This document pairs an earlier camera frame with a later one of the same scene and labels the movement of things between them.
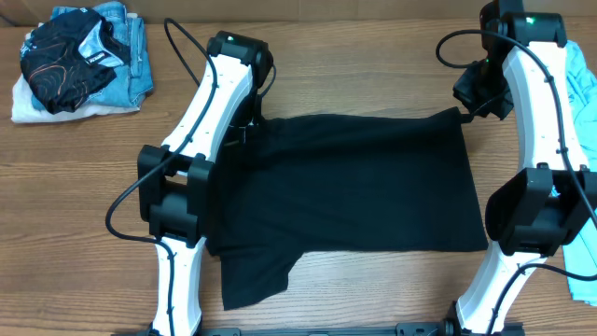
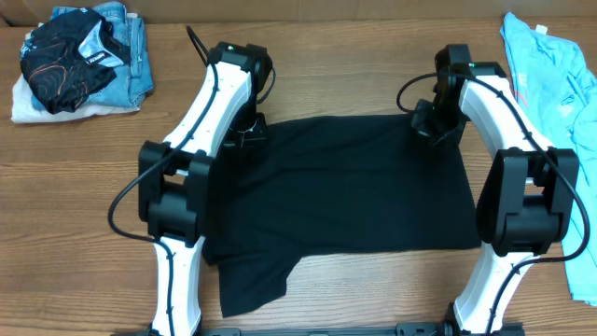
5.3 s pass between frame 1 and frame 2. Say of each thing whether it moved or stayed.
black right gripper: moved
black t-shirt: stayed
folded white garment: stayed
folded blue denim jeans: stayed
